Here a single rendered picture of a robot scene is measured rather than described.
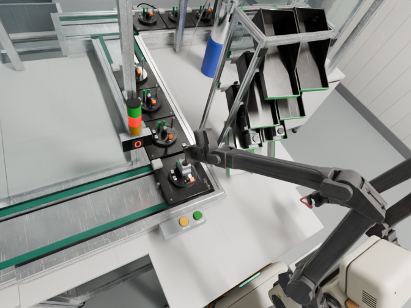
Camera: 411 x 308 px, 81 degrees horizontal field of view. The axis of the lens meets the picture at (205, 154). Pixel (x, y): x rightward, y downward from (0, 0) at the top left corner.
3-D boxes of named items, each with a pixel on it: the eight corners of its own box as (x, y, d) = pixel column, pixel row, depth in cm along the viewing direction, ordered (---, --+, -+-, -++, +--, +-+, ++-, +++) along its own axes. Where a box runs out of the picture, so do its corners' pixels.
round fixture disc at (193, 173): (200, 182, 120) (201, 180, 119) (174, 192, 115) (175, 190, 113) (189, 159, 126) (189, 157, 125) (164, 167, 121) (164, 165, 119)
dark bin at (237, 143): (260, 148, 112) (269, 145, 105) (235, 151, 108) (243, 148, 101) (249, 90, 115) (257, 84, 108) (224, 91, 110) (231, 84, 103)
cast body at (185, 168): (190, 173, 116) (192, 166, 110) (181, 176, 114) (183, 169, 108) (183, 159, 119) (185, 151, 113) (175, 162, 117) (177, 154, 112)
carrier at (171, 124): (192, 149, 133) (196, 135, 122) (150, 162, 123) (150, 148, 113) (175, 117, 143) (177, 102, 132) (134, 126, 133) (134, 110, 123)
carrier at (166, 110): (175, 117, 143) (177, 101, 132) (134, 126, 133) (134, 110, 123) (160, 88, 153) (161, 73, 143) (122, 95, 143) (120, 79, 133)
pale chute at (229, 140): (248, 172, 128) (252, 174, 124) (225, 175, 124) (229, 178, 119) (247, 118, 121) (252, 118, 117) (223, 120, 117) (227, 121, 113)
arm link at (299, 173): (349, 206, 57) (357, 188, 65) (353, 185, 55) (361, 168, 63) (206, 166, 83) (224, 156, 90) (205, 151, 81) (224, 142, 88)
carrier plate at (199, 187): (213, 189, 122) (214, 187, 120) (168, 206, 113) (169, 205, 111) (193, 151, 132) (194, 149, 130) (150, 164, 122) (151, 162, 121)
